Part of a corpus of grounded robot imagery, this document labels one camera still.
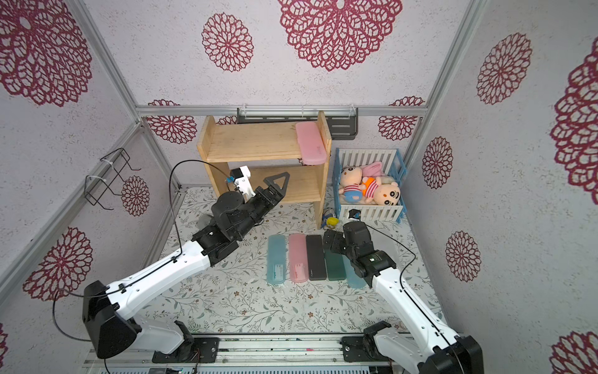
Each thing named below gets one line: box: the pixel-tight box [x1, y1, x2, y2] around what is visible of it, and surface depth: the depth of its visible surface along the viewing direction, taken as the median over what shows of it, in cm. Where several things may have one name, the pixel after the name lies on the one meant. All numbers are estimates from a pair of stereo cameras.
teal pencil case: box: [343, 258, 367, 290], surface depth 90 cm
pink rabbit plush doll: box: [338, 161, 385, 204], surface depth 107 cm
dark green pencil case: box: [324, 249, 347, 282], surface depth 94 cm
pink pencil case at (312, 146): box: [295, 121, 328, 166], surface depth 74 cm
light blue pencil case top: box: [266, 234, 287, 285], surface depth 97 cm
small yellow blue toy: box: [321, 213, 340, 228], surface depth 105 cm
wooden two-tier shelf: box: [196, 110, 333, 230], surface depth 77 cm
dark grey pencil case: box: [306, 234, 328, 281], surface depth 95 cm
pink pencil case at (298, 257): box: [288, 232, 310, 283], surface depth 97 cm
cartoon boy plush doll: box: [359, 176, 402, 206], surface depth 104 cm
